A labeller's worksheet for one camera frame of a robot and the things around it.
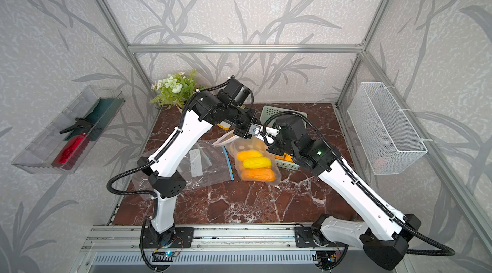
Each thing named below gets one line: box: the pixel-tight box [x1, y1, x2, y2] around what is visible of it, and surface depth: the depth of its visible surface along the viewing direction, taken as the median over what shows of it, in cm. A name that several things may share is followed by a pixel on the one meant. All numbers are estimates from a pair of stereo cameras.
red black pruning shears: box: [51, 117, 95, 170], surface depth 61 cm
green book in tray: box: [64, 98, 126, 142], surface depth 68 cm
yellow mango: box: [242, 157, 272, 170], surface depth 82 cm
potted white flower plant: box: [149, 68, 203, 123], surface depth 91 cm
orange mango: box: [237, 149, 264, 162], surface depth 84 cm
